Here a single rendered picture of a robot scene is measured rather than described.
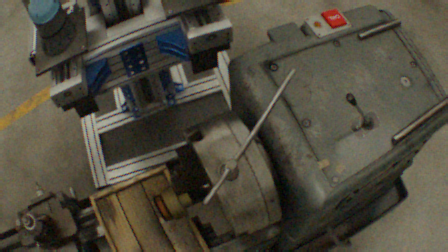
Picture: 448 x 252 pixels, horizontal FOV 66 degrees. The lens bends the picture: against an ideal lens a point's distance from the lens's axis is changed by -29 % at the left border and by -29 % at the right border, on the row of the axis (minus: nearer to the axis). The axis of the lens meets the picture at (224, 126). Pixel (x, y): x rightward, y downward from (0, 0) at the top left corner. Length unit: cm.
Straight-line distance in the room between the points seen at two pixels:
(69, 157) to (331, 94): 178
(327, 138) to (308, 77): 16
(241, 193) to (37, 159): 184
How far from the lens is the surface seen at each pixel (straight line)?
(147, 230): 137
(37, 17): 128
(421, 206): 250
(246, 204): 104
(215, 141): 105
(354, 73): 114
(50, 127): 270
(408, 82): 120
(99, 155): 224
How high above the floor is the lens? 220
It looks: 65 degrees down
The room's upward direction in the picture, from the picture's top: 6 degrees counter-clockwise
